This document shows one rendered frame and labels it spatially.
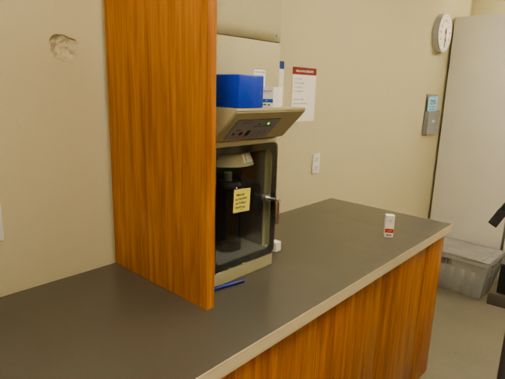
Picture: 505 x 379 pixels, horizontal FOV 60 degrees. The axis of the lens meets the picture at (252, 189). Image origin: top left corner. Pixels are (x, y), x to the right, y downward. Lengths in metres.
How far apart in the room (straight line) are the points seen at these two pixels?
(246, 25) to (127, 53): 0.37
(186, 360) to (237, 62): 0.83
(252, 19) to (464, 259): 2.88
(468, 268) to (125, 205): 2.94
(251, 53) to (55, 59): 0.60
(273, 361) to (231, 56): 0.88
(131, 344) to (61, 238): 0.54
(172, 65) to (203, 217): 0.42
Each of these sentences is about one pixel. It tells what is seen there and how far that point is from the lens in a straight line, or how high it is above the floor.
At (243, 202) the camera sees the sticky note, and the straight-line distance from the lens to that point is 1.41.
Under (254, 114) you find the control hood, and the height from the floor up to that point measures 1.49.
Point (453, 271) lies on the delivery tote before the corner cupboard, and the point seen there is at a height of 0.18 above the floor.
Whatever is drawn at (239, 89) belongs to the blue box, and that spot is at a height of 1.56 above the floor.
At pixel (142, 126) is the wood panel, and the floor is 1.44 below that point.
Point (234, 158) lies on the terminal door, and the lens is 1.34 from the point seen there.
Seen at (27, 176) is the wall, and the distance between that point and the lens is 1.49.
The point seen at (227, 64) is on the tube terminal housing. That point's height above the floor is 1.63.
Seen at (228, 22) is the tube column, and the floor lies 1.74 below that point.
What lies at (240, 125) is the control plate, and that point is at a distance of 1.25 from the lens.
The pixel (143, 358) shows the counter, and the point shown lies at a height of 0.94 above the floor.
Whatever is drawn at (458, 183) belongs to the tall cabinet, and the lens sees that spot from 4.19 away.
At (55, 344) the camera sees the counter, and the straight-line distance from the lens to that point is 1.23.
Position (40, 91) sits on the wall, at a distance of 1.48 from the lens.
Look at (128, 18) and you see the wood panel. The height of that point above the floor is 1.76.
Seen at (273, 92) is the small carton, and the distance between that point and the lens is 1.34.
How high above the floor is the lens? 1.56
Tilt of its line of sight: 13 degrees down
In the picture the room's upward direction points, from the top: 2 degrees clockwise
